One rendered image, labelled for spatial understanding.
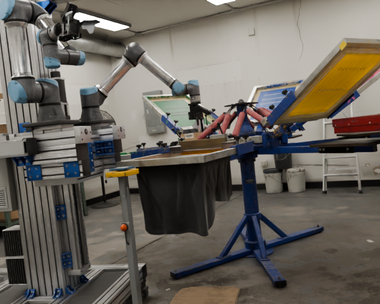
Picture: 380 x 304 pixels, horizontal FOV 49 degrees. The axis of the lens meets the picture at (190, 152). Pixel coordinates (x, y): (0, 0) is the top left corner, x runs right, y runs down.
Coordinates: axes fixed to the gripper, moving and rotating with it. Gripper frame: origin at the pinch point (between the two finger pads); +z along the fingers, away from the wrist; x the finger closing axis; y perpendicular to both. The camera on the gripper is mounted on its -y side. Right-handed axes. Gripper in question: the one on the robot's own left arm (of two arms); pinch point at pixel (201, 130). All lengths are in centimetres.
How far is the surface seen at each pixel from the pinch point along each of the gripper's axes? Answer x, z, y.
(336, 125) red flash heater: -5, 6, -88
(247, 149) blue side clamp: -4.1, 15.9, -30.2
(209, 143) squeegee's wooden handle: 2.0, 9.0, -5.7
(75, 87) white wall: -305, -98, 376
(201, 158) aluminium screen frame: 62, 14, -27
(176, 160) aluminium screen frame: 62, 14, -12
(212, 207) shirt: 41, 46, -20
